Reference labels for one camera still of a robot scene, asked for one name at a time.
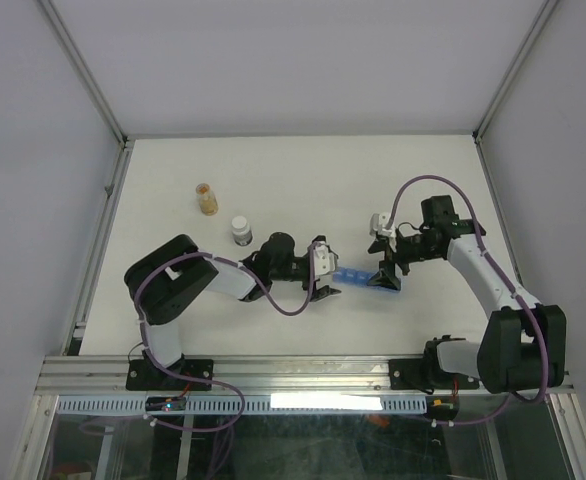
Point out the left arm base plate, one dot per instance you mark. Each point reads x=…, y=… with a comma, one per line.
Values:
x=187, y=372

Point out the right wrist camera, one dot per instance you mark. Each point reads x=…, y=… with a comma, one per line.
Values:
x=381, y=226

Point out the white cap pill bottle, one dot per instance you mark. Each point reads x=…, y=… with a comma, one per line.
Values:
x=241, y=231

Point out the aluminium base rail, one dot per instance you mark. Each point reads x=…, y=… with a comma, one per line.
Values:
x=253, y=375

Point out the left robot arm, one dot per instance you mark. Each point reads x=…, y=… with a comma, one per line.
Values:
x=164, y=283

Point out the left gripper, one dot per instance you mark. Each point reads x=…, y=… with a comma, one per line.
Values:
x=323, y=291

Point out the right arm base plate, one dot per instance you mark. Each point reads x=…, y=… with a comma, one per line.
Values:
x=425, y=374

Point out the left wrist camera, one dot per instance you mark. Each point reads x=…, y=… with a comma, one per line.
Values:
x=324, y=259

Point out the blue weekly pill organizer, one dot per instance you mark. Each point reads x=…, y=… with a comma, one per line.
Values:
x=358, y=278

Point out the amber pill bottle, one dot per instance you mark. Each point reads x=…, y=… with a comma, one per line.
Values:
x=207, y=200

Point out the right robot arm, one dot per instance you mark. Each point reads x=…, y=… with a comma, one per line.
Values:
x=524, y=344

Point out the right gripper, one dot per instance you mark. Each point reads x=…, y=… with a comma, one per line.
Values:
x=385, y=278

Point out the white slotted cable duct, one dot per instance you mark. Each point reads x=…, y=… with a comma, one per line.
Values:
x=230, y=405

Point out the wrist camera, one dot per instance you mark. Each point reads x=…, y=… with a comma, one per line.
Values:
x=324, y=259
x=381, y=226

